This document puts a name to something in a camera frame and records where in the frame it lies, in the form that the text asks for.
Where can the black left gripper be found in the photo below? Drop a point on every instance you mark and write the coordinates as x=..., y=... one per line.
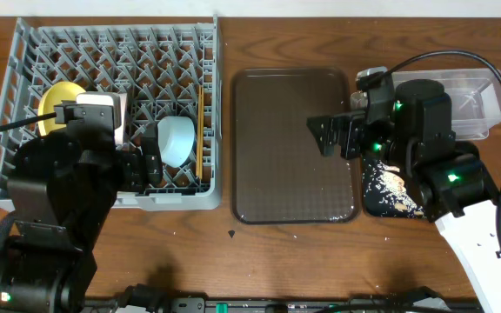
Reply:
x=136, y=169

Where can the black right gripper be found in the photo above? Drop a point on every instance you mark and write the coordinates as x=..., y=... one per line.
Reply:
x=354, y=126

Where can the light blue bowl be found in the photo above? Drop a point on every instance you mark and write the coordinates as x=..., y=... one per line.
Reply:
x=176, y=136

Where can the white pink bowl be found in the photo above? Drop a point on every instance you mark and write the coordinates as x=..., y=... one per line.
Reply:
x=120, y=131

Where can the pile of rice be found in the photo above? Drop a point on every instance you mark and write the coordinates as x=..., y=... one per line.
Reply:
x=384, y=192

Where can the yellow round plate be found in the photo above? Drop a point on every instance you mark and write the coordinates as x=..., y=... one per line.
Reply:
x=62, y=91

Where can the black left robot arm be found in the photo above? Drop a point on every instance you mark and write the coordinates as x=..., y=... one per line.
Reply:
x=62, y=188

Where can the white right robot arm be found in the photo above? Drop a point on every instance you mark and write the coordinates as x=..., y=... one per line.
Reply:
x=410, y=129

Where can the black waste tray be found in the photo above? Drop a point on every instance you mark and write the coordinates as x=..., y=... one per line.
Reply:
x=410, y=179

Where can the clear plastic waste bin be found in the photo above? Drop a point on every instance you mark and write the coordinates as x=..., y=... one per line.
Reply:
x=475, y=96

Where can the dark brown serving tray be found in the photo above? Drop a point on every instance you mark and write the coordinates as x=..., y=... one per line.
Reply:
x=278, y=174

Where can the grey plastic dish rack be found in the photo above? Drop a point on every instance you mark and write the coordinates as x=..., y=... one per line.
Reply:
x=167, y=70

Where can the black rail at table edge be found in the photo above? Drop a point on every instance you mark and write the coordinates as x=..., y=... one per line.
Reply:
x=144, y=299

